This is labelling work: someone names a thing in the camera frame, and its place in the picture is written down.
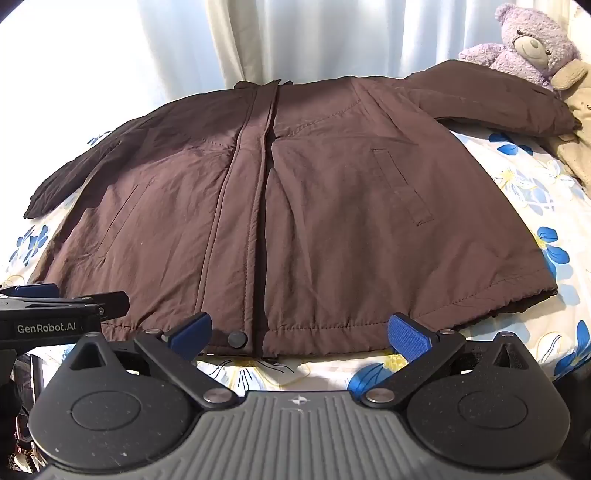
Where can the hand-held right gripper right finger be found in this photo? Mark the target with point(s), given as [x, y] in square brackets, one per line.
[408, 339]

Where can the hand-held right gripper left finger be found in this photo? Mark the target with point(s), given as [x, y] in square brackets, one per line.
[191, 336]

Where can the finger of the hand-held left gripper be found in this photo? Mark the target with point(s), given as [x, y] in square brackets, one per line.
[30, 290]
[113, 305]

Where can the brown jacket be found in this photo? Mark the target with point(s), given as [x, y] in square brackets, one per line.
[323, 207]

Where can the floral bed sheet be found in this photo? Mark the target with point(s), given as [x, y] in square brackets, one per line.
[508, 157]

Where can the beige plush toy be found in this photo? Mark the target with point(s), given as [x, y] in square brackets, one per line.
[577, 152]

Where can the beige curtain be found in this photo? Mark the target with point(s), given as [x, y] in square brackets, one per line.
[240, 37]

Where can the white sheer curtain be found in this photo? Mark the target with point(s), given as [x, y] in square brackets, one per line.
[369, 37]

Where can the purple teddy bear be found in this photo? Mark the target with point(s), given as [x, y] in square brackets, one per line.
[531, 44]

